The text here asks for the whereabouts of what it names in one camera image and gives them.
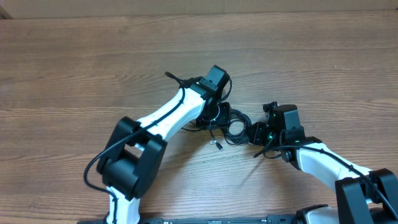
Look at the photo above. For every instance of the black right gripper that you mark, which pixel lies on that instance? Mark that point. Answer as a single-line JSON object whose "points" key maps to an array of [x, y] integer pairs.
{"points": [[256, 134]]}

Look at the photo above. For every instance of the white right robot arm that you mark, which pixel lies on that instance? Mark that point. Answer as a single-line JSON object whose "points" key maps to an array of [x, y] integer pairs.
{"points": [[362, 195]]}

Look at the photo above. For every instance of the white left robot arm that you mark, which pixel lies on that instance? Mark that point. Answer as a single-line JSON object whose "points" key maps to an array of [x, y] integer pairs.
{"points": [[131, 159]]}

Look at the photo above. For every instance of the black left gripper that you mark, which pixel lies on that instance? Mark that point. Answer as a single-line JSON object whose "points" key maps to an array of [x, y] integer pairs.
{"points": [[222, 116]]}

